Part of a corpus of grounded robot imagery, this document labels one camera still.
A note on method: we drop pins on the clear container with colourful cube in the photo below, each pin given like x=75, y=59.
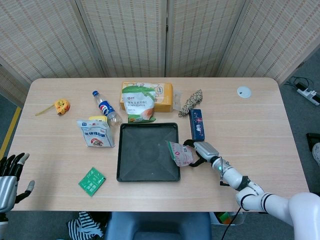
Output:
x=225, y=218

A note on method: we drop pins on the white round table grommet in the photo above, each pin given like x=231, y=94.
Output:
x=244, y=92

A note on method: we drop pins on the small yellow box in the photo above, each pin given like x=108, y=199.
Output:
x=98, y=118

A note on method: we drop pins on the green white corn starch bag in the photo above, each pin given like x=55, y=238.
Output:
x=137, y=103

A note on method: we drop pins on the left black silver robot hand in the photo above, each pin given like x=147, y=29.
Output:
x=7, y=182

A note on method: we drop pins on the white power strip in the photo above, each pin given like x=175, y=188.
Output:
x=310, y=93

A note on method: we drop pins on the empty Pepsi plastic bottle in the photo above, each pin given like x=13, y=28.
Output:
x=106, y=107

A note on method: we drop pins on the orange yellow wrapped package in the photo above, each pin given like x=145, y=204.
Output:
x=165, y=97

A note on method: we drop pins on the clear plastic wrapper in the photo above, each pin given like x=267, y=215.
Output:
x=178, y=100

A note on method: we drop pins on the black square plastic tray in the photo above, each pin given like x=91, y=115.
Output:
x=147, y=152

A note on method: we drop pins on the white shoe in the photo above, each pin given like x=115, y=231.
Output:
x=317, y=153

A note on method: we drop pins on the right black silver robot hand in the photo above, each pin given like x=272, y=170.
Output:
x=206, y=150

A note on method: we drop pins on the black floor object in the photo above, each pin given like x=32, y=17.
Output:
x=312, y=140

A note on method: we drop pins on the dark blue oblong box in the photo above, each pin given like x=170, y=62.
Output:
x=197, y=123

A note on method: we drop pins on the pink white seasoning bag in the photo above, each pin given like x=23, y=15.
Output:
x=181, y=155

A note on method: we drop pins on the black white striped cloth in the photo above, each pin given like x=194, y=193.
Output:
x=83, y=225

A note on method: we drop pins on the white blue sugar bag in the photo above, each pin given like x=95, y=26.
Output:
x=96, y=135

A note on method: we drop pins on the blue padded chair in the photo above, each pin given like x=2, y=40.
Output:
x=157, y=226

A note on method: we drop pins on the woven folding screen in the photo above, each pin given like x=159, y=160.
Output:
x=125, y=37

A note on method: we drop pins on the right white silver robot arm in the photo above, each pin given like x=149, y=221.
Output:
x=262, y=197

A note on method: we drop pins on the yellow tape measure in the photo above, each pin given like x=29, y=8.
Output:
x=62, y=106

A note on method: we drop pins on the green flat sachet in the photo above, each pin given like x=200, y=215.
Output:
x=92, y=182

